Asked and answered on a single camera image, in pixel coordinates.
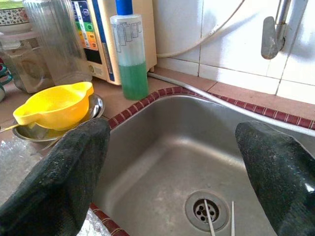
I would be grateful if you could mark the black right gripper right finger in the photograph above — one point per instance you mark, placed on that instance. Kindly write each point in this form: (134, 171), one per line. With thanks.
(283, 179)

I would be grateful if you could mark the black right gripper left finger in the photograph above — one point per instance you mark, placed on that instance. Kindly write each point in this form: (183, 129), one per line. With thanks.
(56, 182)

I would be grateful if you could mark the yellow plastic bowl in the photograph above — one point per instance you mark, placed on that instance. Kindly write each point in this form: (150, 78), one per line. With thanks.
(56, 108)

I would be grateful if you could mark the white chopstick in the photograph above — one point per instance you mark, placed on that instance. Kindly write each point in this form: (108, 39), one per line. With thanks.
(209, 217)
(232, 218)

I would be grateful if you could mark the steel bowl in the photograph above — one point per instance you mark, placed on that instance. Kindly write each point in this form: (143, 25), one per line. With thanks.
(97, 105)

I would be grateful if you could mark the metal sink drain strainer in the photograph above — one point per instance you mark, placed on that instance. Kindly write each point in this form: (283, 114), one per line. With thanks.
(192, 211)

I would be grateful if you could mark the grey pipe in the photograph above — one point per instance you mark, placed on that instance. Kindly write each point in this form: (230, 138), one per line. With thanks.
(221, 100)

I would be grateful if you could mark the stainless steel sink basin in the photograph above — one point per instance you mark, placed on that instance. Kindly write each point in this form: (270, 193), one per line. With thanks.
(172, 147)

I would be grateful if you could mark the white teal mug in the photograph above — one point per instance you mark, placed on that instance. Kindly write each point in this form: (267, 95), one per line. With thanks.
(5, 78)

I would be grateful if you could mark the clear pink-lidded container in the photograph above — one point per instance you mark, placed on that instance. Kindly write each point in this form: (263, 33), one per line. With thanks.
(24, 66)

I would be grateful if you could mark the green dish soap bottle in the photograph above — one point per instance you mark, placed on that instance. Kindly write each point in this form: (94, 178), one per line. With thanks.
(131, 73)

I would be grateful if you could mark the clear ribbed plastic jar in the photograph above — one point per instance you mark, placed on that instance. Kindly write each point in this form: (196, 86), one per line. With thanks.
(59, 41)

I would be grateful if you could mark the beige water purifier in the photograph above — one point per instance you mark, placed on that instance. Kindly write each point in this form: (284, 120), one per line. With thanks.
(98, 37)

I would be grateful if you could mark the patterned ceramic bowl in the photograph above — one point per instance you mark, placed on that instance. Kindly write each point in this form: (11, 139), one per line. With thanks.
(12, 19)

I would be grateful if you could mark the metal wall tap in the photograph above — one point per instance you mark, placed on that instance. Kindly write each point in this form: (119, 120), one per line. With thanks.
(269, 39)

